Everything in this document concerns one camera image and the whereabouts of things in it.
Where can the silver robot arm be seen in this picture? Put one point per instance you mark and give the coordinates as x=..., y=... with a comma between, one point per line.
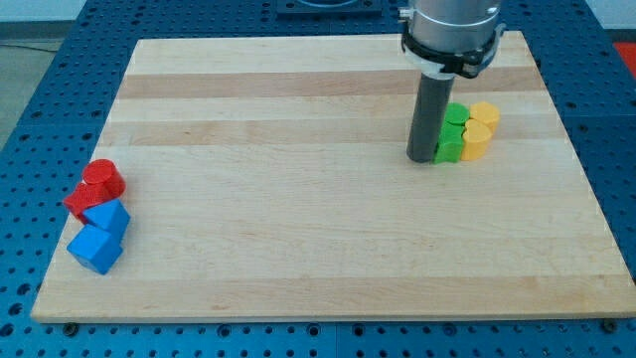
x=449, y=38

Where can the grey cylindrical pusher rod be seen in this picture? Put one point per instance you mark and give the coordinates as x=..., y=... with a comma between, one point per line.
x=428, y=115

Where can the yellow heart block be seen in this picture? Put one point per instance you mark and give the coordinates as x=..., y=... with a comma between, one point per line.
x=476, y=139

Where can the yellow cylinder block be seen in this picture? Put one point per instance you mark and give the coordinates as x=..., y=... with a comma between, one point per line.
x=487, y=113

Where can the green cylinder block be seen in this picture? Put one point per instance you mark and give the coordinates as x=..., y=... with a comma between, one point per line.
x=456, y=114

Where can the dark mounting plate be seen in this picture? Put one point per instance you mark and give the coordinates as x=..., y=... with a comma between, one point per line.
x=328, y=7

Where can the blue cube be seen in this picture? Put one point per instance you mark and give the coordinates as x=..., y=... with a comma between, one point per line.
x=95, y=249

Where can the wooden board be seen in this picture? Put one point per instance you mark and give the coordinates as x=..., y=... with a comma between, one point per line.
x=267, y=180

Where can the red angular block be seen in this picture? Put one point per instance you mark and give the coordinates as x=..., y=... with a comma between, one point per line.
x=86, y=196

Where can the blue angular block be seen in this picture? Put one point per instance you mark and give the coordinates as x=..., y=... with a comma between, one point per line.
x=110, y=216

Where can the red cylinder block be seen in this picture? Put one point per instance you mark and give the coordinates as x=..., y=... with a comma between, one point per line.
x=104, y=172

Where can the green star block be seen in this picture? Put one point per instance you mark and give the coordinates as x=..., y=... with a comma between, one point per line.
x=450, y=144

